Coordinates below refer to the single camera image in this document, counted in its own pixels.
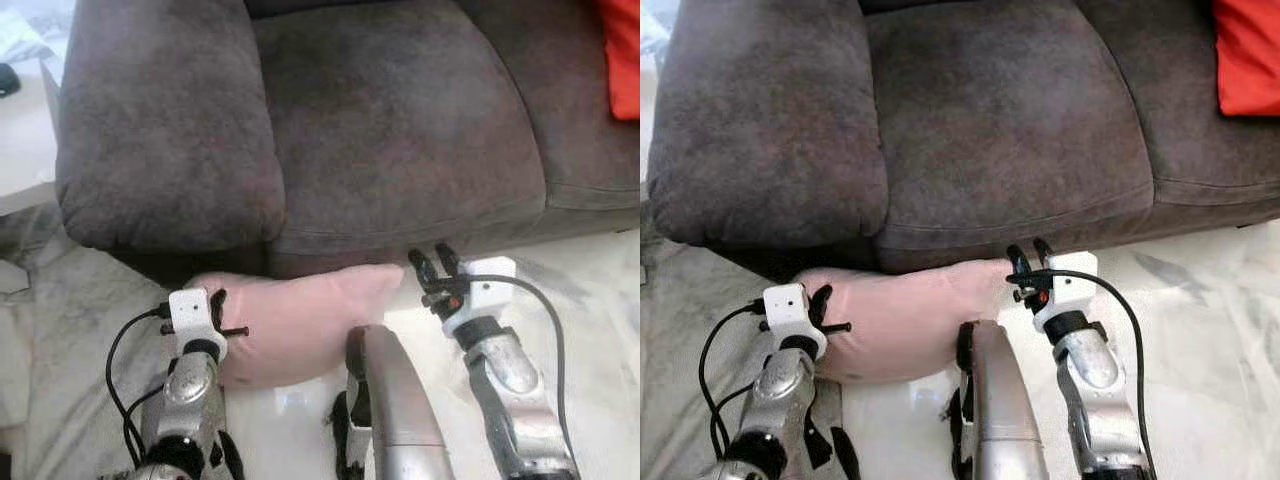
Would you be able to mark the white side table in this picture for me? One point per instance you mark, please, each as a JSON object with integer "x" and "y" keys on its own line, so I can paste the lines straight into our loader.
{"x": 25, "y": 150}

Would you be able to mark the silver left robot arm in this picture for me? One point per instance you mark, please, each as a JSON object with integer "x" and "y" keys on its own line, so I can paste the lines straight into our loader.
{"x": 775, "y": 395}
{"x": 185, "y": 395}

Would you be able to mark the small black object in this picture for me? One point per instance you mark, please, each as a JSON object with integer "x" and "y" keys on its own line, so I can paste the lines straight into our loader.
{"x": 8, "y": 80}

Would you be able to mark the dark grey fabric sofa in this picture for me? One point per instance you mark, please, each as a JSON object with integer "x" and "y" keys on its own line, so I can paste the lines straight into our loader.
{"x": 170, "y": 130}
{"x": 770, "y": 130}

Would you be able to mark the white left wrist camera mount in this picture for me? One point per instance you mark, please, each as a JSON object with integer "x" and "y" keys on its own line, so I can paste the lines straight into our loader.
{"x": 190, "y": 312}
{"x": 786, "y": 308}

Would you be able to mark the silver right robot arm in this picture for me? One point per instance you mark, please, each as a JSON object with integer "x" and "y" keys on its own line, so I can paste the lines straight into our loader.
{"x": 505, "y": 372}
{"x": 1095, "y": 367}

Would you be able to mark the pink pillow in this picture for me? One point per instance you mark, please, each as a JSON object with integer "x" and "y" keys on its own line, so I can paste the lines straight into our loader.
{"x": 300, "y": 320}
{"x": 900, "y": 320}

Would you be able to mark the dark grey sofa seat cushion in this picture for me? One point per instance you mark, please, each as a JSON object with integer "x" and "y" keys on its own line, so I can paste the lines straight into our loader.
{"x": 1180, "y": 130}
{"x": 390, "y": 130}
{"x": 570, "y": 150}
{"x": 1000, "y": 120}

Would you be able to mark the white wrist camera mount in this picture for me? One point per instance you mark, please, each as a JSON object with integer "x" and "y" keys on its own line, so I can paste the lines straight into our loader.
{"x": 1072, "y": 290}
{"x": 190, "y": 312}
{"x": 488, "y": 288}
{"x": 786, "y": 308}

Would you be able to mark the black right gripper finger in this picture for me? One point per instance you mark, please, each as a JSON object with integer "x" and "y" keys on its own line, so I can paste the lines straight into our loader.
{"x": 1043, "y": 256}
{"x": 1019, "y": 265}
{"x": 448, "y": 263}
{"x": 423, "y": 270}

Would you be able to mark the red pillow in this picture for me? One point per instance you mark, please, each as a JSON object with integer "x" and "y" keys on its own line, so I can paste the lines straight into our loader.
{"x": 622, "y": 55}
{"x": 1248, "y": 55}

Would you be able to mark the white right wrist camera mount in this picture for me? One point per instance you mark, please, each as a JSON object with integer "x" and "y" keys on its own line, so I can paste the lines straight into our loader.
{"x": 1072, "y": 290}
{"x": 488, "y": 288}

